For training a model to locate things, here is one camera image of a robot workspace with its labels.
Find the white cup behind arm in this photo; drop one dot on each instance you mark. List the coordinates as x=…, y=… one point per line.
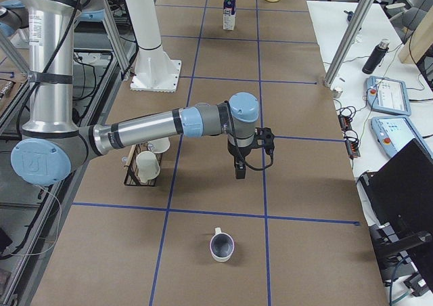
x=159, y=146

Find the black laptop monitor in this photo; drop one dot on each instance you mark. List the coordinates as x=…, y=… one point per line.
x=400, y=193

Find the aluminium frame post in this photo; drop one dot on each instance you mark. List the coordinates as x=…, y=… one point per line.
x=353, y=28

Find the blue teach pendant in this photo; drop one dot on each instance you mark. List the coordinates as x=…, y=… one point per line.
x=393, y=132
x=387, y=96

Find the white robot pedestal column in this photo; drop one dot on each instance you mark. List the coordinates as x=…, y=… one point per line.
x=154, y=70

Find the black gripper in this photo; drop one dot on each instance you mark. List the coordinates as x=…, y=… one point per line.
x=242, y=151

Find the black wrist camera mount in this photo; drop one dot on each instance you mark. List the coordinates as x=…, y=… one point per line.
x=264, y=138

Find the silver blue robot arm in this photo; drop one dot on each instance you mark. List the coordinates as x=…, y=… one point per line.
x=53, y=146

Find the lower blue teach pendant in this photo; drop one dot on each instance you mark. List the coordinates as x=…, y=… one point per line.
x=393, y=132

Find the upper blue teach pendant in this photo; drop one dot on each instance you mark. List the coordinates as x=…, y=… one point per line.
x=387, y=96

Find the white mug dark inside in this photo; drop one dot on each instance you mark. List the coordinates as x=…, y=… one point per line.
x=221, y=246

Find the orange black USB hub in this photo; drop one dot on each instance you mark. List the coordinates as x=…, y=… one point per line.
x=350, y=136

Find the white cup on rack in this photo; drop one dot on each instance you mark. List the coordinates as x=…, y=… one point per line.
x=148, y=166

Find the blue white milk carton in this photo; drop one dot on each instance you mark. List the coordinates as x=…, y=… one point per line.
x=229, y=14

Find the black water bottle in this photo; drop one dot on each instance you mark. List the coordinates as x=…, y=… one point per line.
x=377, y=55

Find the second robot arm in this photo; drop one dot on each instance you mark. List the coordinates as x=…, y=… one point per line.
x=14, y=23

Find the small metal cylinder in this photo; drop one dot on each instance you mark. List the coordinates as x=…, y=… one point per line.
x=337, y=92

